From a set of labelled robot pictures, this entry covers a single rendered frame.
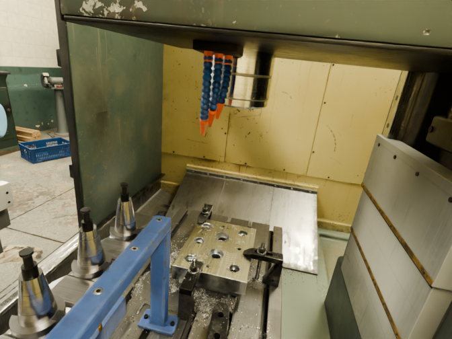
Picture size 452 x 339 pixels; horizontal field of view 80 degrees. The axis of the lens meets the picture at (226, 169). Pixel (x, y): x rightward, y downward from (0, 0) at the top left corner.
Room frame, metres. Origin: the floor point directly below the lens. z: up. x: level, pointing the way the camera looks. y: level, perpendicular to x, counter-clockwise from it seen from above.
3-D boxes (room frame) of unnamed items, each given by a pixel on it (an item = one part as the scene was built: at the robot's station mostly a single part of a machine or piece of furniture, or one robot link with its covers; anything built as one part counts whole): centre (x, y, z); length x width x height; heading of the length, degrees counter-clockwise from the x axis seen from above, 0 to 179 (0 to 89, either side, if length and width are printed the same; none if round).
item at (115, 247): (0.43, 0.21, 1.21); 0.07 x 0.05 x 0.01; 81
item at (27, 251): (0.26, 0.23, 1.31); 0.02 x 0.02 x 0.03
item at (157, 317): (0.53, 0.13, 1.05); 0.10 x 0.05 x 0.30; 81
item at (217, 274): (0.78, -0.01, 0.96); 0.29 x 0.23 x 0.05; 171
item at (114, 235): (0.48, 0.20, 1.21); 0.06 x 0.06 x 0.03
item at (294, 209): (1.35, -0.11, 0.75); 0.89 x 0.67 x 0.26; 81
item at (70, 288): (0.32, 0.22, 1.21); 0.07 x 0.05 x 0.01; 81
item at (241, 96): (0.69, -0.01, 1.54); 0.16 x 0.16 x 0.12
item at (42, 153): (3.84, 2.74, 0.11); 0.62 x 0.42 x 0.22; 148
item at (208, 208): (0.96, 0.06, 0.97); 0.13 x 0.03 x 0.15; 171
